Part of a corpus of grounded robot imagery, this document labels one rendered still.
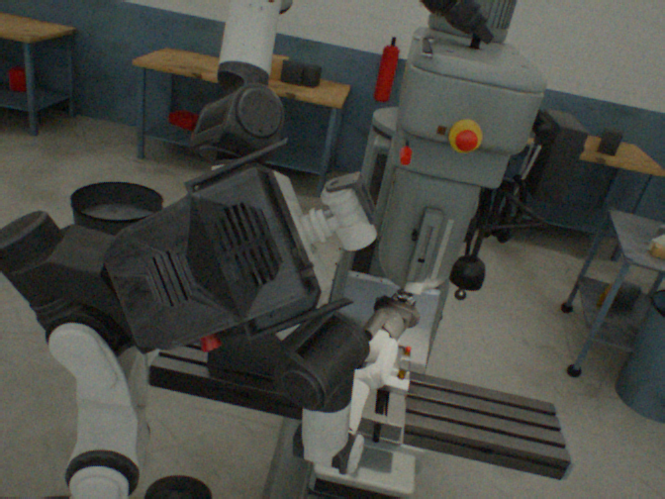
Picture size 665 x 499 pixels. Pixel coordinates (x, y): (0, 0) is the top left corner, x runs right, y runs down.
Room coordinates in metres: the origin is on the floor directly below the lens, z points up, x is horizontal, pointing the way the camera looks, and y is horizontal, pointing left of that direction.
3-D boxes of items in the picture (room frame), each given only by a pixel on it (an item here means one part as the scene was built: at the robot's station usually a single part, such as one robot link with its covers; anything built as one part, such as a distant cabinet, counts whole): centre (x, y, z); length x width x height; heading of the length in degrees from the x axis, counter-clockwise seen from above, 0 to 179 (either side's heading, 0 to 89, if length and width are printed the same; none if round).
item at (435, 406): (1.29, -0.16, 0.88); 1.24 x 0.23 x 0.08; 88
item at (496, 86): (1.30, -0.21, 1.81); 0.47 x 0.26 x 0.16; 178
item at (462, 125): (1.06, -0.20, 1.76); 0.06 x 0.02 x 0.06; 88
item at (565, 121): (1.57, -0.56, 1.62); 0.20 x 0.09 x 0.21; 178
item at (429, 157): (1.33, -0.21, 1.68); 0.34 x 0.24 x 0.10; 178
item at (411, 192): (1.29, -0.21, 1.47); 0.21 x 0.19 x 0.32; 88
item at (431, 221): (1.18, -0.21, 1.45); 0.04 x 0.04 x 0.21; 88
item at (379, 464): (1.29, -0.21, 0.78); 0.50 x 0.35 x 0.12; 178
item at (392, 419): (1.26, -0.22, 0.97); 0.35 x 0.15 x 0.11; 175
